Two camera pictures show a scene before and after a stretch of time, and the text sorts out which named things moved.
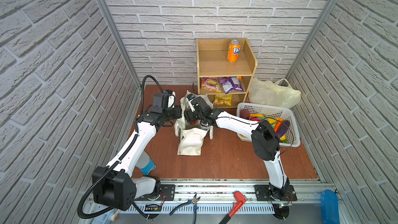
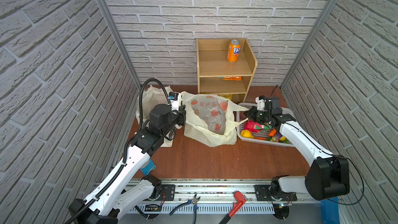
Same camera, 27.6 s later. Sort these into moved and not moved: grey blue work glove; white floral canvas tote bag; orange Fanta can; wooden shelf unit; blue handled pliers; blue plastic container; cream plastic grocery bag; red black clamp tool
Moved: cream plastic grocery bag; white floral canvas tote bag
Not moved: blue handled pliers; wooden shelf unit; orange Fanta can; grey blue work glove; blue plastic container; red black clamp tool
